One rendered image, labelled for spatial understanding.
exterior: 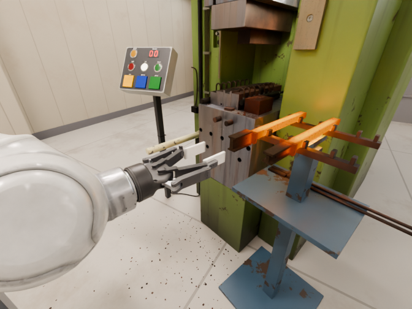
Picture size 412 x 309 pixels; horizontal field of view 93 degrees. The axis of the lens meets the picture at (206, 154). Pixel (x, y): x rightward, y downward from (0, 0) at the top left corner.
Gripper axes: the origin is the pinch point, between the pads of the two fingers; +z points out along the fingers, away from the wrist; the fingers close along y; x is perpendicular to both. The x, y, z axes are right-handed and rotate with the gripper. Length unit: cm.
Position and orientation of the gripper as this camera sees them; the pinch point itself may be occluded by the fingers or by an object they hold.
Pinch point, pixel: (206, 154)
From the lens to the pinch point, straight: 50.8
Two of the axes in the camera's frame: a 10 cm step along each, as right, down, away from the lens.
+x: 0.1, -8.8, -4.8
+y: 6.6, 3.6, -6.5
